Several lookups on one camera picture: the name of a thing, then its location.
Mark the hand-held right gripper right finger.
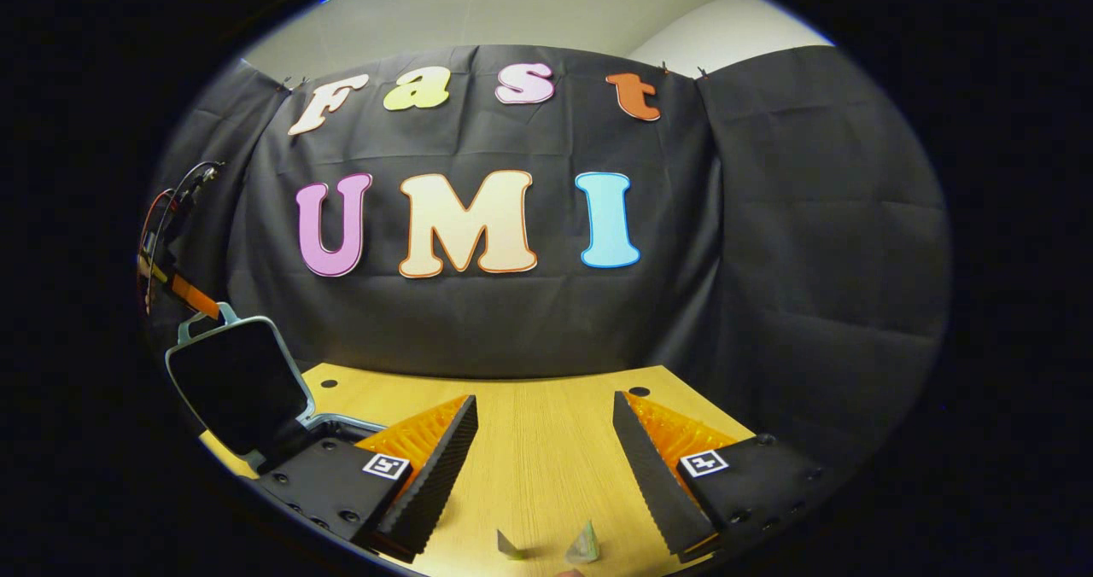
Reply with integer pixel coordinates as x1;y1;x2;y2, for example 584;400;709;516
611;391;846;561

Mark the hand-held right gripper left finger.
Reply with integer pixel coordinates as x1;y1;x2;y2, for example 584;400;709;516
256;394;479;565

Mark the large green and white tube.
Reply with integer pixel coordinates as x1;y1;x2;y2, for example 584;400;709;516
564;521;602;566

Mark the black backdrop cloth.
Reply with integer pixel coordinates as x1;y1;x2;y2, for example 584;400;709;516
145;44;953;475

